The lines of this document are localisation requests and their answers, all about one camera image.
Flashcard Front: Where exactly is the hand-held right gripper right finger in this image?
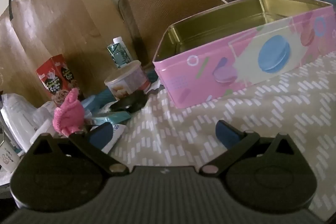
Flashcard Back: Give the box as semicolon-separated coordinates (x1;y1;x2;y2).
200;120;307;177

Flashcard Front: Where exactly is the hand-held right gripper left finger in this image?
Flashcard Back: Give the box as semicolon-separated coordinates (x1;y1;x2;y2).
29;122;129;177

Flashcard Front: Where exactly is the pink cardboard box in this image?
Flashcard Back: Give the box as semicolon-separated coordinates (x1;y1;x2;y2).
153;0;334;109

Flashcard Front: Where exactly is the white tube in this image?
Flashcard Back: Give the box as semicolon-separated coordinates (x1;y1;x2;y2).
101;124;128;154

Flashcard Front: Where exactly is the teal tissue packet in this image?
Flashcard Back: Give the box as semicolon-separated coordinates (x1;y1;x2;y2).
89;111;132;125

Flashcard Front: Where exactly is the pink knitted toy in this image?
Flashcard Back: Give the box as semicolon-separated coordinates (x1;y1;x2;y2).
53;88;85;136

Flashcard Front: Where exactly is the black round lid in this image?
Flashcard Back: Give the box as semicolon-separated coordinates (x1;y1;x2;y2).
110;90;149;113

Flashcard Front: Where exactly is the grey patterned tablecloth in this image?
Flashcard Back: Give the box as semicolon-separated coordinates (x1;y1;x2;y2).
108;49;336;222

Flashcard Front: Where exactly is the small baby-face box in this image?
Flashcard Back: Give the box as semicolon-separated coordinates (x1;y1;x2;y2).
104;60;151;102

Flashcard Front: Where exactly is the red snack box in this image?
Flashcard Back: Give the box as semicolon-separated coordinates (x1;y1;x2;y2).
36;54;79;106

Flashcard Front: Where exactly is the small green drink carton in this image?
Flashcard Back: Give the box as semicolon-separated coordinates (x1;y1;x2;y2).
107;36;133;69

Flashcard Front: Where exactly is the white plastic bag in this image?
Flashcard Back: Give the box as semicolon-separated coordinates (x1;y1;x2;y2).
0;93;54;153

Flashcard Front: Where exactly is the wooden board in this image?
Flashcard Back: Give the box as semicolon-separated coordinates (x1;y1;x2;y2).
0;0;147;100

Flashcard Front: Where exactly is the brown chair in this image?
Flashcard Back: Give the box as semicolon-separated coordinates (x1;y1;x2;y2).
118;0;237;67

